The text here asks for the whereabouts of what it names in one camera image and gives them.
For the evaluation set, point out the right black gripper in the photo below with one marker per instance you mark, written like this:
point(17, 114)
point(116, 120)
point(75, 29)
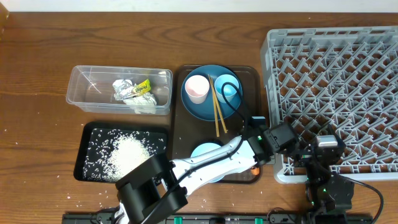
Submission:
point(303, 157)

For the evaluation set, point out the orange carrot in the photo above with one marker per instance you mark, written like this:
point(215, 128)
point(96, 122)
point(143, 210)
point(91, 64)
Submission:
point(255, 171)

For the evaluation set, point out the light blue cup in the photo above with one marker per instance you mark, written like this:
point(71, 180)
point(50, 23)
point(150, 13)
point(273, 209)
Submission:
point(229, 91)

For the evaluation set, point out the light blue bowl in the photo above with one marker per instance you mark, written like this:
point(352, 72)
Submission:
point(203, 149)

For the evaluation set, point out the pink cup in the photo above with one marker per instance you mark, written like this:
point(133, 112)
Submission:
point(197, 88)

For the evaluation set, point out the white napkin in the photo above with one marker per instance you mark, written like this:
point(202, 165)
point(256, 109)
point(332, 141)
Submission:
point(144, 104)

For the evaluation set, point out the green snack wrapper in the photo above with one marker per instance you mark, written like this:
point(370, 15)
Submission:
point(142, 88)

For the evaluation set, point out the aluminium foil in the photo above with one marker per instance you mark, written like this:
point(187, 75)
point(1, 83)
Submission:
point(123, 89)

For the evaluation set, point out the white rice pile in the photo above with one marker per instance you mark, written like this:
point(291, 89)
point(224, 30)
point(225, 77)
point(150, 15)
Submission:
point(113, 153)

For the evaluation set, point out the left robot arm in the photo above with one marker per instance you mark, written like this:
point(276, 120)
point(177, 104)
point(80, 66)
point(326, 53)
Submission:
point(158, 187)

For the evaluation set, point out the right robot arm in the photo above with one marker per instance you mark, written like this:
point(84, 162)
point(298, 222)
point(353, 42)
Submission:
point(329, 194)

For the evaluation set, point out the grey dishwasher rack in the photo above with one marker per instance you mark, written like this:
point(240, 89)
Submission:
point(343, 77)

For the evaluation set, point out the black waste tray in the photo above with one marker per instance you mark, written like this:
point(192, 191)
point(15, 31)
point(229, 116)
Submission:
point(77, 173)

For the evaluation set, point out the right wooden chopstick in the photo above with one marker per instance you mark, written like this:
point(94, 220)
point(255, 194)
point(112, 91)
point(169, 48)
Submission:
point(220, 115)

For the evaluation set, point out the wooden chopstick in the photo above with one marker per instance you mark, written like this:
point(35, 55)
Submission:
point(214, 106)
point(220, 115)

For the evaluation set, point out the left wooden chopstick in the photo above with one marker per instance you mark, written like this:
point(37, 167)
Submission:
point(214, 106)

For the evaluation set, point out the dark blue plate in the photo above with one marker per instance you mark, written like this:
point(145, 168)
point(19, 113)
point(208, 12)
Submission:
point(204, 111)

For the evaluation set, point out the brown serving tray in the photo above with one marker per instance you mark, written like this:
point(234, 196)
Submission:
point(190, 132)

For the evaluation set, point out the clear plastic bin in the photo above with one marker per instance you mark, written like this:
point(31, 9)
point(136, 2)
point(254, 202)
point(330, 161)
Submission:
point(90, 88)

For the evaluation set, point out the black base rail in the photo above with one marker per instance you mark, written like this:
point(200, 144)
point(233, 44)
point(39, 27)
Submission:
point(108, 218)

